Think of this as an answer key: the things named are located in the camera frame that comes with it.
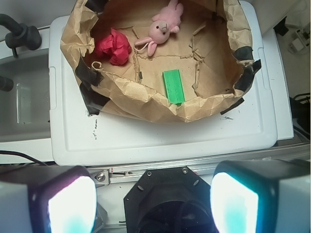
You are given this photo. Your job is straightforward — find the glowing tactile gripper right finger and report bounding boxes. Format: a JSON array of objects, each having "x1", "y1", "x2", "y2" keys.
[{"x1": 210, "y1": 159, "x2": 311, "y2": 233}]

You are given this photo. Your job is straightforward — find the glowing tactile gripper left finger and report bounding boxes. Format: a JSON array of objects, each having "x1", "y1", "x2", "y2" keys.
[{"x1": 0, "y1": 166, "x2": 97, "y2": 233}]

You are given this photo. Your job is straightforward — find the pink plush bunny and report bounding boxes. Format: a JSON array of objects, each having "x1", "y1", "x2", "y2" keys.
[{"x1": 134, "y1": 0, "x2": 184, "y2": 57}]

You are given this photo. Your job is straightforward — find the white plastic cooler lid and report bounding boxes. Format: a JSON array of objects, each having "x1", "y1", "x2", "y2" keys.
[{"x1": 49, "y1": 1, "x2": 277, "y2": 166}]

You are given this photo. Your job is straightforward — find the grey sink basin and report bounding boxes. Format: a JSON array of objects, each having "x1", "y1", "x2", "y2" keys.
[{"x1": 0, "y1": 54, "x2": 51, "y2": 142}]

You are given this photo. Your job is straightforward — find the green rectangular foam block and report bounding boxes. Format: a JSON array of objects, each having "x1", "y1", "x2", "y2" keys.
[{"x1": 162, "y1": 69, "x2": 185, "y2": 105}]

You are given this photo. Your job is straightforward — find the brown paper bag tray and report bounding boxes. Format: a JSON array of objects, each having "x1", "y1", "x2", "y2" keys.
[{"x1": 60, "y1": 0, "x2": 261, "y2": 123}]

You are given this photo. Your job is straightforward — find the white power strip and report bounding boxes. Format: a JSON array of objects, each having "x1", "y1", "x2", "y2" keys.
[{"x1": 289, "y1": 28, "x2": 311, "y2": 53}]

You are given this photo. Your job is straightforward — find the black faucet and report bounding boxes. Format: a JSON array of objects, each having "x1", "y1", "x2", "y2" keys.
[{"x1": 0, "y1": 14, "x2": 42, "y2": 58}]

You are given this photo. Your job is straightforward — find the red crumpled paper ball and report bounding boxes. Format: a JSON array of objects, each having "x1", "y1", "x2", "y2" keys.
[{"x1": 94, "y1": 28, "x2": 132, "y2": 66}]

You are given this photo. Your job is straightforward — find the black cable left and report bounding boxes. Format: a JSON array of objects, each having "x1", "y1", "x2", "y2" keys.
[{"x1": 0, "y1": 150, "x2": 49, "y2": 167}]

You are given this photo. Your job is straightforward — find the black octagonal mount plate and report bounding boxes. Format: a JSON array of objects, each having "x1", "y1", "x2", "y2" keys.
[{"x1": 123, "y1": 166, "x2": 218, "y2": 233}]

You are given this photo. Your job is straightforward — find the aluminium extrusion rail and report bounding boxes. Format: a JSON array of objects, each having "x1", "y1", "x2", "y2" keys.
[{"x1": 87, "y1": 143, "x2": 311, "y2": 187}]

